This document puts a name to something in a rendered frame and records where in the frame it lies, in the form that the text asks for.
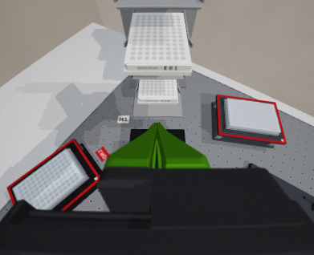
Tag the black two-tier stand with grey legs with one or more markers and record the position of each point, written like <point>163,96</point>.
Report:
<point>179,133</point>

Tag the grey perforated work table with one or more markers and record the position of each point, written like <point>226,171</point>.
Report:
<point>292,162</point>

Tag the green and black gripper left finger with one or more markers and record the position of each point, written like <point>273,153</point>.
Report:
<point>140,152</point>

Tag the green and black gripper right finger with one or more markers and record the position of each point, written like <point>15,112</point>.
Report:
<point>174,153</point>

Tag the grey shelf rack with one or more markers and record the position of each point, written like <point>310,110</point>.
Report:
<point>189,8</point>

